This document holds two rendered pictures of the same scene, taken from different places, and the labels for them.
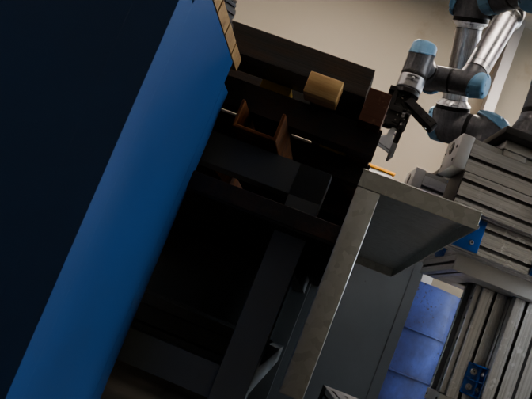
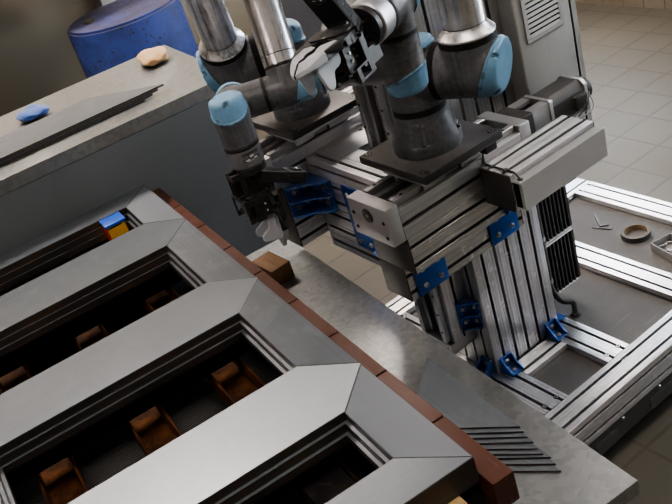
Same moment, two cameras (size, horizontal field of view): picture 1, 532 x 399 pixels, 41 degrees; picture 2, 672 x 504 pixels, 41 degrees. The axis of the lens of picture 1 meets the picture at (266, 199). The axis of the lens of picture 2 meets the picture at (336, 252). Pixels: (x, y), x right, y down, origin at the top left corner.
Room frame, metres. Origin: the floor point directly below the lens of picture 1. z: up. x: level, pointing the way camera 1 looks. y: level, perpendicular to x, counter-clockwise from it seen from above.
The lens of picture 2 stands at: (0.36, 0.48, 1.86)
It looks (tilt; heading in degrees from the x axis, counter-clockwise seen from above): 30 degrees down; 331
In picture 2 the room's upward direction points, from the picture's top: 18 degrees counter-clockwise
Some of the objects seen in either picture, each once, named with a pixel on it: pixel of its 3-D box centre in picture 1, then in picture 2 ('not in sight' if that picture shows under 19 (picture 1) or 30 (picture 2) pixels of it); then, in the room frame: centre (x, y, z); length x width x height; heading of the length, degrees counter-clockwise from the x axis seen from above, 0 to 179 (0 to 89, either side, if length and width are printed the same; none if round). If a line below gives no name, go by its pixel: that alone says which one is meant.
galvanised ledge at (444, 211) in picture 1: (382, 241); (380, 353); (1.76, -0.31, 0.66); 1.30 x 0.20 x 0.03; 173
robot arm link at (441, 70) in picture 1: (433, 77); (240, 102); (2.04, -0.33, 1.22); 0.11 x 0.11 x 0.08; 59
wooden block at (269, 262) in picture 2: not in sight; (272, 269); (2.23, -0.35, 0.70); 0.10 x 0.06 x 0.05; 1
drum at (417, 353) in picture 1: (400, 347); (154, 90); (4.80, -1.21, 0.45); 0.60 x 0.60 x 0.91
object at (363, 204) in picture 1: (325, 301); not in sight; (1.77, -0.23, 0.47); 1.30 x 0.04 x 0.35; 173
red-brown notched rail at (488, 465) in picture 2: (351, 191); (276, 298); (1.97, -0.22, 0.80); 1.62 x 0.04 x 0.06; 173
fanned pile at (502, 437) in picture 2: not in sight; (463, 425); (1.41, -0.24, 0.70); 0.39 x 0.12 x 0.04; 173
